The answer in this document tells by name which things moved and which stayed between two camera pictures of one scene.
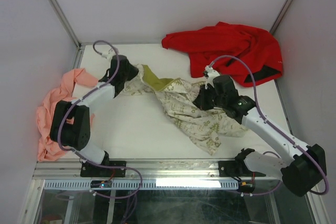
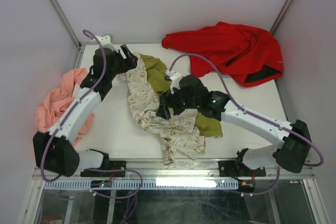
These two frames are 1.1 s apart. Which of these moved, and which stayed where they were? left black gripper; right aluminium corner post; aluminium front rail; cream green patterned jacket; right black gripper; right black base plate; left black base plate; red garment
Moved: right black gripper; left black gripper; cream green patterned jacket
Stayed: left black base plate; right aluminium corner post; aluminium front rail; right black base plate; red garment
